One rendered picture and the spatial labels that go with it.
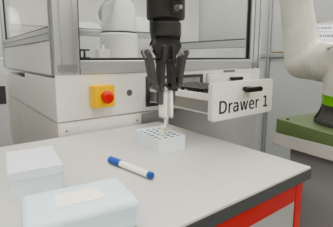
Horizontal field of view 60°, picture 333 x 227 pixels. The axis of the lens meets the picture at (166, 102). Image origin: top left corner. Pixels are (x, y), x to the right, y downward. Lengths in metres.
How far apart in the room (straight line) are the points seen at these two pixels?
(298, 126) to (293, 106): 1.82
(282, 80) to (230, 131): 1.46
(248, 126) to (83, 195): 1.19
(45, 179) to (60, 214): 0.16
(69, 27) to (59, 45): 0.06
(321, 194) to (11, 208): 0.82
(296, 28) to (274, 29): 1.86
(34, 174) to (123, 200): 0.19
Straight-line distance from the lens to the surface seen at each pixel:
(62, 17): 0.95
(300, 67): 1.05
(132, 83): 1.04
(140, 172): 0.60
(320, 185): 1.00
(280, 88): 2.83
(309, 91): 2.68
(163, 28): 0.69
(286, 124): 0.97
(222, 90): 0.84
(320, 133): 0.92
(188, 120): 1.22
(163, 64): 0.70
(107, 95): 0.92
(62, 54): 0.94
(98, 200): 0.43
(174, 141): 0.75
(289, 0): 1.02
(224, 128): 1.40
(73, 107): 0.96
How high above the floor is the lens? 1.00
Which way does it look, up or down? 9 degrees down
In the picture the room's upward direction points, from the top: straight up
